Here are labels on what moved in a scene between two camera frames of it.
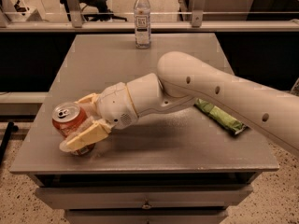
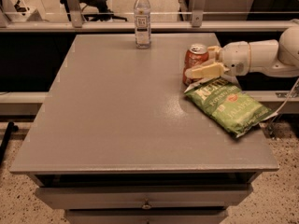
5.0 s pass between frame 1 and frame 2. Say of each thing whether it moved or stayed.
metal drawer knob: stayed
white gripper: moved
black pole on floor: stayed
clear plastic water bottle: stayed
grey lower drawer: stayed
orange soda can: moved
